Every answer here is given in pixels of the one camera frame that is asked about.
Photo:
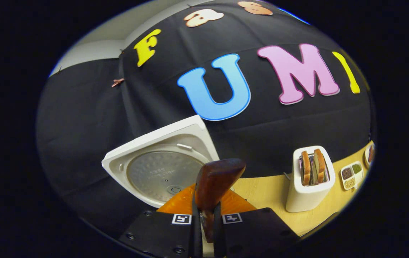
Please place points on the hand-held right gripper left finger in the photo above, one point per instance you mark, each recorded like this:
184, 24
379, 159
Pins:
161, 233

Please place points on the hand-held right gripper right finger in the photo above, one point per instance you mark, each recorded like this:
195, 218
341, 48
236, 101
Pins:
254, 233

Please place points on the white rice cooker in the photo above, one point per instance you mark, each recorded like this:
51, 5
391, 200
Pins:
161, 172

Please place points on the brown wooden spoon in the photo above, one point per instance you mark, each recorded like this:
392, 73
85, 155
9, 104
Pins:
215, 179

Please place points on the white toaster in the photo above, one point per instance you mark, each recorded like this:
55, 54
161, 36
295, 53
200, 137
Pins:
308, 199

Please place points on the toasted bread slice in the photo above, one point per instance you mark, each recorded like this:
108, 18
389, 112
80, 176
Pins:
305, 168
320, 165

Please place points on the pile of yellow beans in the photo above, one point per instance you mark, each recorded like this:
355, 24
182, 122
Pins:
350, 183

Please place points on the pile of dark beans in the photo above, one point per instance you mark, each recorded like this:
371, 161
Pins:
347, 173

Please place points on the white divided dish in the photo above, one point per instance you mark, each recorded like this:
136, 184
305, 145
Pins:
359, 177

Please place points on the pile of green beans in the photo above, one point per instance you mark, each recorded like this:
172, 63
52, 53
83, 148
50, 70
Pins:
356, 168

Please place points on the black backdrop cloth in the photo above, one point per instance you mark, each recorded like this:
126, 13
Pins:
100, 125

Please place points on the round white plate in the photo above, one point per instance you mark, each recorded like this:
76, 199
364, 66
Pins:
366, 159

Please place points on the red meat piece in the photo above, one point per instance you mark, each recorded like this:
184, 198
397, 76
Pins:
371, 153

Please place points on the copper clip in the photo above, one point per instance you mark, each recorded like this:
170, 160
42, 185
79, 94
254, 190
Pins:
118, 82

